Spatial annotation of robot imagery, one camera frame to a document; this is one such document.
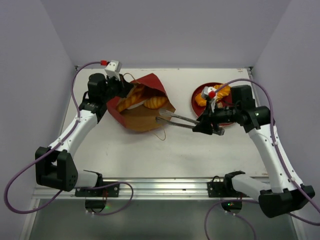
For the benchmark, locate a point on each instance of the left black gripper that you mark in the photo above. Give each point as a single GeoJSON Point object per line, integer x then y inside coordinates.
{"type": "Point", "coordinates": [124, 86]}

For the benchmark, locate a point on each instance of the red round plate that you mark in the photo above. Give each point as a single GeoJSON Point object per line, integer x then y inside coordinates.
{"type": "Point", "coordinates": [224, 104]}

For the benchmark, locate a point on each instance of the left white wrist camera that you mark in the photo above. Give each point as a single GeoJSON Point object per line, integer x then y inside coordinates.
{"type": "Point", "coordinates": [113, 69]}

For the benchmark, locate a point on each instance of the fake baguette bread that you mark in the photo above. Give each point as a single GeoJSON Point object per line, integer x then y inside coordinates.
{"type": "Point", "coordinates": [134, 97]}

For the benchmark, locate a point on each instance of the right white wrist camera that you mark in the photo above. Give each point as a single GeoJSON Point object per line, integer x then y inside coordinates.
{"type": "Point", "coordinates": [210, 94]}

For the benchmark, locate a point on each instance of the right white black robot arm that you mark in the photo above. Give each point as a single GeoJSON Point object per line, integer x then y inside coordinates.
{"type": "Point", "coordinates": [285, 191]}

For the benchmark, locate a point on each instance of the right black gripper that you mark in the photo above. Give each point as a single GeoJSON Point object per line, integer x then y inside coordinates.
{"type": "Point", "coordinates": [207, 122]}

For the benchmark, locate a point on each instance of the striped orange fake croissant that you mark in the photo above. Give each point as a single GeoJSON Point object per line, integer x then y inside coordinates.
{"type": "Point", "coordinates": [155, 102]}

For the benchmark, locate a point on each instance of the red brown paper bag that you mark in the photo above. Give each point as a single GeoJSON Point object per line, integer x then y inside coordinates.
{"type": "Point", "coordinates": [138, 118]}

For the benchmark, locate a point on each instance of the aluminium mounting rail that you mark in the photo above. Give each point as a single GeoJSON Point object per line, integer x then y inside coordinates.
{"type": "Point", "coordinates": [143, 189]}

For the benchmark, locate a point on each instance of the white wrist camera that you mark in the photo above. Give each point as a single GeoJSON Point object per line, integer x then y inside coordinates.
{"type": "Point", "coordinates": [210, 94]}
{"type": "Point", "coordinates": [113, 69]}

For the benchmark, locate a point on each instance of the metal kitchen tongs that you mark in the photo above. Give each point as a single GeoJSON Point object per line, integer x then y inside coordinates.
{"type": "Point", "coordinates": [169, 114]}

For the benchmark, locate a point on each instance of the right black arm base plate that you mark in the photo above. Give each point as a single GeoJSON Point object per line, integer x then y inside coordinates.
{"type": "Point", "coordinates": [216, 188]}

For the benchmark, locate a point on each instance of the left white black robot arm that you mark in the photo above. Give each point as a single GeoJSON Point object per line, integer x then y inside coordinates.
{"type": "Point", "coordinates": [55, 167]}

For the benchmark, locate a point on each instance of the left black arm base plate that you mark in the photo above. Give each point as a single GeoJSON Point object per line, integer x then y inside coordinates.
{"type": "Point", "coordinates": [104, 189]}

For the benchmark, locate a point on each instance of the twisted orange fake bread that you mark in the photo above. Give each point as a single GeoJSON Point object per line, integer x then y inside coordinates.
{"type": "Point", "coordinates": [224, 92]}

